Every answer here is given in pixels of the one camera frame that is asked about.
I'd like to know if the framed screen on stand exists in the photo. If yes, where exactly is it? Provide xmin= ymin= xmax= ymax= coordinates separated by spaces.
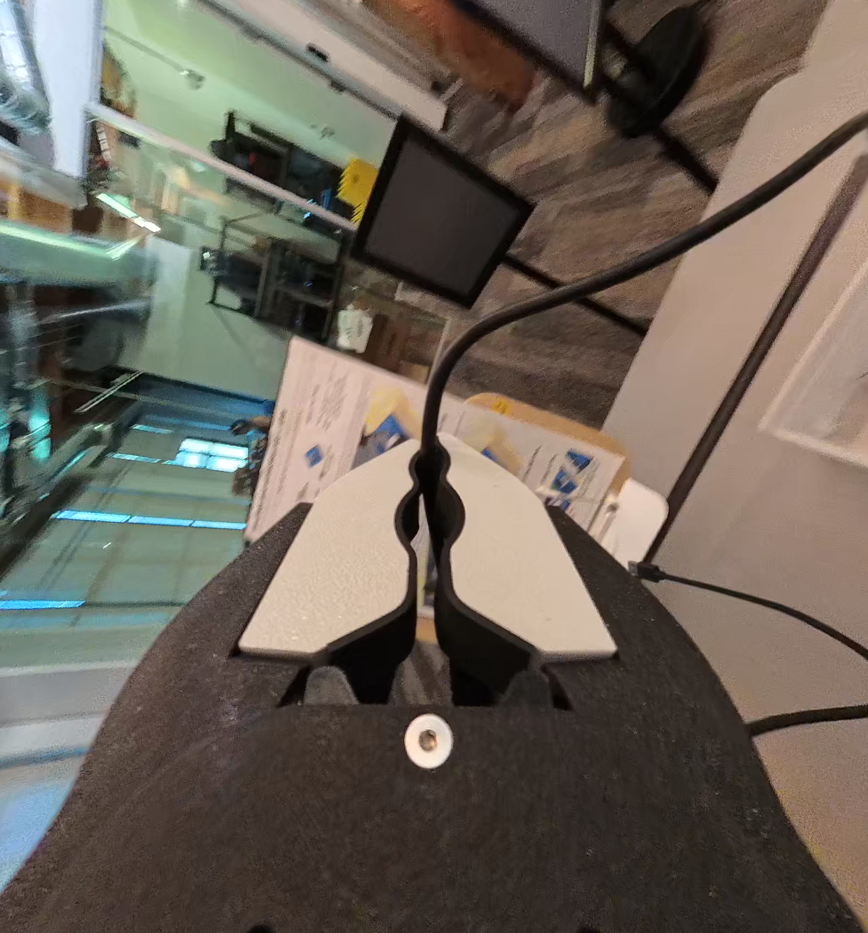
xmin=470 ymin=0 xmax=604 ymax=97

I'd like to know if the printed instruction sheet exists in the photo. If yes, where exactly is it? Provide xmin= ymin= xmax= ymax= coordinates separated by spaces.
xmin=244 ymin=335 xmax=626 ymax=545

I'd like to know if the white stand base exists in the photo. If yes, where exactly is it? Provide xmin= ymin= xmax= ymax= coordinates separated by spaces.
xmin=600 ymin=477 xmax=670 ymax=564

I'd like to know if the wooden ceiling beam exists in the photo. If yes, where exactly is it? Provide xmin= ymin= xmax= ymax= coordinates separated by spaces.
xmin=396 ymin=0 xmax=538 ymax=104

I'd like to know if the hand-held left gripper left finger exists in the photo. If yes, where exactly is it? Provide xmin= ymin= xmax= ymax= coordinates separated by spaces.
xmin=237 ymin=437 xmax=425 ymax=666

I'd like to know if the black round floor base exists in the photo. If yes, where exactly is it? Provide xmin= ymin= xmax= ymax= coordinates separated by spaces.
xmin=608 ymin=7 xmax=721 ymax=192

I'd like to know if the black monitor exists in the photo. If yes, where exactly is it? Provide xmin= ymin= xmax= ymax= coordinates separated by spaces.
xmin=350 ymin=115 xmax=537 ymax=310

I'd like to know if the instruction sheet on stand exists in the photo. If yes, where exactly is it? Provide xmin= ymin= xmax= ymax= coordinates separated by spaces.
xmin=463 ymin=392 xmax=633 ymax=513

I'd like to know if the thick black hub cable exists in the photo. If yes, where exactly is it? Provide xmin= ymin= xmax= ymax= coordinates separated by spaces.
xmin=418 ymin=109 xmax=868 ymax=739

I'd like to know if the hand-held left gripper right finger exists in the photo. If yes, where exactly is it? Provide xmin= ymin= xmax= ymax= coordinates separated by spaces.
xmin=436 ymin=433 xmax=617 ymax=667

